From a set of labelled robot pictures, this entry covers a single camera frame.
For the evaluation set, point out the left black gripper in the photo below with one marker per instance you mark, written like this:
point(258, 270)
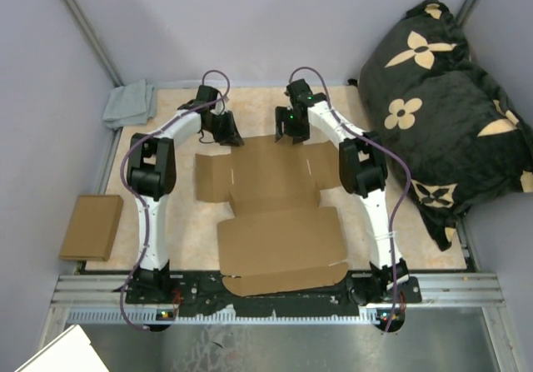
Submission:
point(230, 136)

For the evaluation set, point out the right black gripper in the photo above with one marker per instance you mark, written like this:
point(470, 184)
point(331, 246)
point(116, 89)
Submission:
point(298, 136)

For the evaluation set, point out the brown cardboard box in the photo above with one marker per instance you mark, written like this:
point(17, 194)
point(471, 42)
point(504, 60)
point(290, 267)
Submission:
point(280, 237)

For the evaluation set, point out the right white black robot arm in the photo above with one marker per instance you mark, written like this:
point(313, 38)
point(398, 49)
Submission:
point(362, 170)

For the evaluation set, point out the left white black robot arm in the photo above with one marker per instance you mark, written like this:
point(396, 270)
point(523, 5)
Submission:
point(149, 173)

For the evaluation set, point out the small flat cardboard box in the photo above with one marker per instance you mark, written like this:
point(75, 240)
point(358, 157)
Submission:
point(92, 229)

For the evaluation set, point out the grey folded cloth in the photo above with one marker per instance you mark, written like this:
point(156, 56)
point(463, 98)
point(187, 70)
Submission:
point(130, 105)

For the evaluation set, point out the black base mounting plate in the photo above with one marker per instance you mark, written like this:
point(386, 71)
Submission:
point(199, 297)

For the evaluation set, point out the black floral pillow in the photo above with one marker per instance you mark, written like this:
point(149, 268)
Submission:
point(457, 137)

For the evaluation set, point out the white sheet corner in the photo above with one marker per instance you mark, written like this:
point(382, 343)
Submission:
point(71, 351)

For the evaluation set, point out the aluminium rail frame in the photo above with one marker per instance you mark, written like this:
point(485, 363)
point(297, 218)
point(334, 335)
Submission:
point(87, 299)

